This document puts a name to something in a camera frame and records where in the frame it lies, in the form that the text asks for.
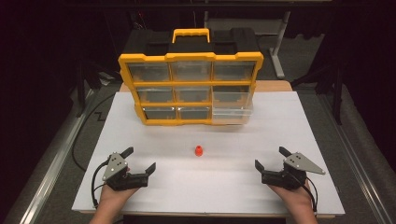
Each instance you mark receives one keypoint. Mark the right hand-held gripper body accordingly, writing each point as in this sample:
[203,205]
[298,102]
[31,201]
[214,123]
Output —
[291,175]

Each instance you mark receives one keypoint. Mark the small red cone-shaped cap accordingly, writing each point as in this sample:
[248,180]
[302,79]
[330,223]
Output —
[199,151]

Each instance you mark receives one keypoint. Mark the person's right hand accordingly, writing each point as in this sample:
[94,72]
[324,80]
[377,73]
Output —
[294,197]

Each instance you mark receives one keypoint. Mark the grey metal stand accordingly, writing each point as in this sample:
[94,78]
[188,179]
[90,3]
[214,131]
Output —
[278,46]

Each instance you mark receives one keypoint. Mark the black stand legs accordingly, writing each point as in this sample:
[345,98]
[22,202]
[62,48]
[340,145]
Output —
[88,81]
[327,84]

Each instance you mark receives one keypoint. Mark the aluminium floor rail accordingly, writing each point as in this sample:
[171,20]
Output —
[46,174]
[358,165]

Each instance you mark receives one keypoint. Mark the clear plastic drawer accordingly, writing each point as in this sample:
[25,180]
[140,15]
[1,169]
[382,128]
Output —
[232,105]

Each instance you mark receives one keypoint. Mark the yellow and black organizer cabinet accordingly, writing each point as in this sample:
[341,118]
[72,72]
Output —
[190,74]

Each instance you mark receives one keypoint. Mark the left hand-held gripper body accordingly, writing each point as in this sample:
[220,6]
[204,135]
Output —
[115,169]

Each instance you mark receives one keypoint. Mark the person's left hand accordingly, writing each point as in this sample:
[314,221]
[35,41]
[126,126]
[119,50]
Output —
[113,197]

